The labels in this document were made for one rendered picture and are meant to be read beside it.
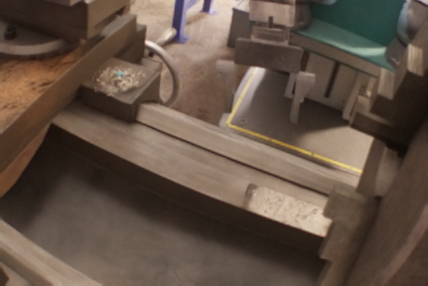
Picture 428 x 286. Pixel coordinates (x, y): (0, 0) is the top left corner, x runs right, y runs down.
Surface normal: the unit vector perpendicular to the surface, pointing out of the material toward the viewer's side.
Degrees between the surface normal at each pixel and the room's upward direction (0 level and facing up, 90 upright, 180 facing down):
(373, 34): 90
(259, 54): 66
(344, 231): 45
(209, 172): 0
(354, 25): 90
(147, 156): 0
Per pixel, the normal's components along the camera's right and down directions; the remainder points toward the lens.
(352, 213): -0.18, -0.11
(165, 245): 0.32, -0.68
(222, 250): -0.01, -0.62
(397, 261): -0.89, 0.07
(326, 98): -0.35, 0.59
